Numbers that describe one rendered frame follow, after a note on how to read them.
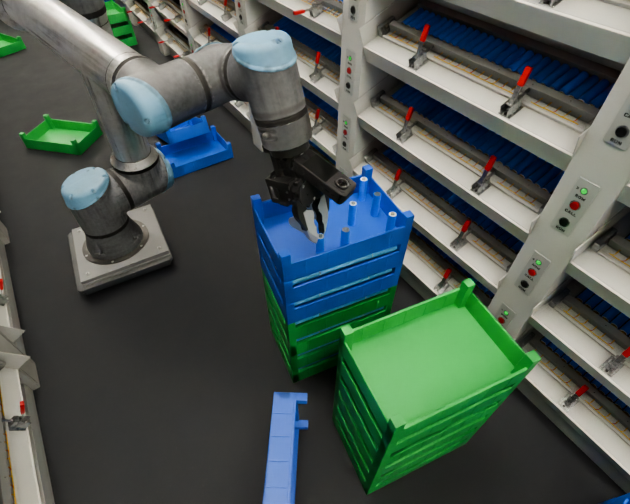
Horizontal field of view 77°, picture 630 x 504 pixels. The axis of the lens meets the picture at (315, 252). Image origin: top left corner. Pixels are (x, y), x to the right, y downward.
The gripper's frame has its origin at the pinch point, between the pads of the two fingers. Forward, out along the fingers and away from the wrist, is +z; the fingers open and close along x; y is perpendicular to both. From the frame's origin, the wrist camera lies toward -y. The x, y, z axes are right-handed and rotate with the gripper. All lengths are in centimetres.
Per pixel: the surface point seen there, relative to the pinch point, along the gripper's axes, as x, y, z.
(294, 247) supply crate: 0.8, 8.1, 5.2
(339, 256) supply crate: -1.2, -2.8, 5.6
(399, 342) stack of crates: 3.0, -17.7, 20.3
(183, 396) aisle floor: 32, 38, 47
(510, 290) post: -29, -30, 30
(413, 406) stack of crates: 13.0, -25.8, 22.5
